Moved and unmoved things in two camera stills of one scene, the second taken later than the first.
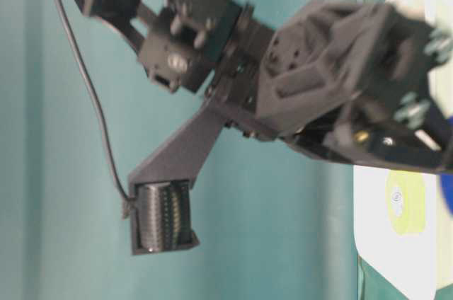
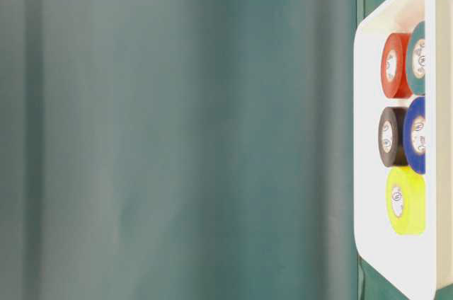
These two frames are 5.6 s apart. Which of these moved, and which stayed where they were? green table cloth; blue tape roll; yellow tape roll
Moved: blue tape roll
Stayed: green table cloth; yellow tape roll
